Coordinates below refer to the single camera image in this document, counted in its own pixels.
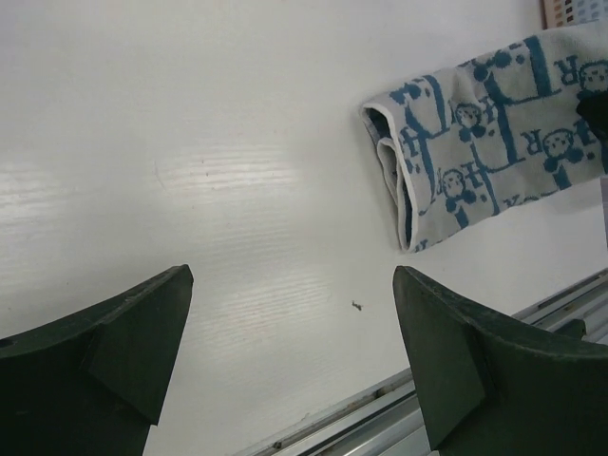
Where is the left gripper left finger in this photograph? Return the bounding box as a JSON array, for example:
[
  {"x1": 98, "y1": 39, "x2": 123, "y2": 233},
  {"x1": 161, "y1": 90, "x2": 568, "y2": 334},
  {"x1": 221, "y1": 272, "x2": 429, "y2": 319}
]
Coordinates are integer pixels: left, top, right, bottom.
[{"x1": 1, "y1": 265, "x2": 194, "y2": 455}]

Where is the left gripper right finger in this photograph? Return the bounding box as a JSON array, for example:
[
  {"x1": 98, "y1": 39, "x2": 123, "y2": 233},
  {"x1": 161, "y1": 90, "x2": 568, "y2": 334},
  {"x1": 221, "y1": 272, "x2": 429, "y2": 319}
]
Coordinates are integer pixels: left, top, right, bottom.
[{"x1": 392, "y1": 266, "x2": 607, "y2": 455}]

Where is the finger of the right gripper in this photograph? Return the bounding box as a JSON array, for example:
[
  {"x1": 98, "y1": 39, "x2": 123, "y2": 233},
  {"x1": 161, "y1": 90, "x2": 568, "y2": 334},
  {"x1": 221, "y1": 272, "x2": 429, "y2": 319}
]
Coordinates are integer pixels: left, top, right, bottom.
[{"x1": 576, "y1": 91, "x2": 608, "y2": 143}]

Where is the white blue print towel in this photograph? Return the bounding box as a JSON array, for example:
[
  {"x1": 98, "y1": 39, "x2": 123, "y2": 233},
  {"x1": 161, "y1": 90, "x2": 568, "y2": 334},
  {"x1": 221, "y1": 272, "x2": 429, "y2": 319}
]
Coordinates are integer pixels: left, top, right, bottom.
[{"x1": 361, "y1": 20, "x2": 607, "y2": 253}]

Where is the right white plastic basket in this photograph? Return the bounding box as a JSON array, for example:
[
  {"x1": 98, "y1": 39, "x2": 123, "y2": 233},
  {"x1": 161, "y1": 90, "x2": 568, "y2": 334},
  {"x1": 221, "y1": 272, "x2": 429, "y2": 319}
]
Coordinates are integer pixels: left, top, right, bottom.
[{"x1": 541, "y1": 0, "x2": 608, "y2": 29}]

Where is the aluminium mounting rail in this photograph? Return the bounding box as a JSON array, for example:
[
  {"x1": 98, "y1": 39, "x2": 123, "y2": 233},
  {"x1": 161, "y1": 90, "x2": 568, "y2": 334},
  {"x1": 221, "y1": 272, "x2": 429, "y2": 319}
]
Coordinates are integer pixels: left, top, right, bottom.
[{"x1": 250, "y1": 267, "x2": 607, "y2": 455}]

